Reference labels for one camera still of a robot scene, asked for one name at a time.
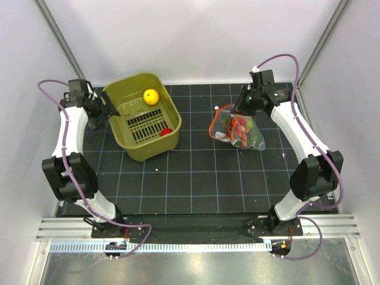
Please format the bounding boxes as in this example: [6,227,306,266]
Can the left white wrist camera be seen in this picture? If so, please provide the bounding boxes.
[88,90,97,100]

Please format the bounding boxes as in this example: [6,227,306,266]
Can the light green bumpy fruit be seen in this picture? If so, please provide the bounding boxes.
[247,127,264,148]

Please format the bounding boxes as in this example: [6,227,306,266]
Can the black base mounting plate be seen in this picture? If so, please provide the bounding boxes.
[88,214,303,241]

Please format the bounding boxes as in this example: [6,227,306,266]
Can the clear zip top bag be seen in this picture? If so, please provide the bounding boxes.
[208,104,266,151]

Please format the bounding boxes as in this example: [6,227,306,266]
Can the black grid mat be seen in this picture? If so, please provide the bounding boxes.
[84,84,298,214]

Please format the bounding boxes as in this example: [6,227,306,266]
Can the olive green plastic basket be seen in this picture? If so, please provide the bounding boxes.
[103,73,182,162]

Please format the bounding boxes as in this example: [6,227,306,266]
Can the slotted cable duct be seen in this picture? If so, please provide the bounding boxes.
[49,240,272,254]

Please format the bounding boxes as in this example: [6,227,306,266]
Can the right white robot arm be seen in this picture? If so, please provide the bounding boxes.
[232,67,343,235]

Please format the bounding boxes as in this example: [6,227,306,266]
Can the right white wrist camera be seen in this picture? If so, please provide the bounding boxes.
[252,66,260,73]

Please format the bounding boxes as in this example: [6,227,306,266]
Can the yellow lemon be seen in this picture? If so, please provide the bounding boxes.
[143,89,160,106]

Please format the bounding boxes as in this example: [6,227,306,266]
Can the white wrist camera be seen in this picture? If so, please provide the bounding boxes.
[88,90,97,100]
[252,66,260,73]

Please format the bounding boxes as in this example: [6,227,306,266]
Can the red lychee bunch with leaves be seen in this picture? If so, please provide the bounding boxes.
[222,115,255,148]

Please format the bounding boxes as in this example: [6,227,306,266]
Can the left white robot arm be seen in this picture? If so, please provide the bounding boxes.
[37,78,126,238]

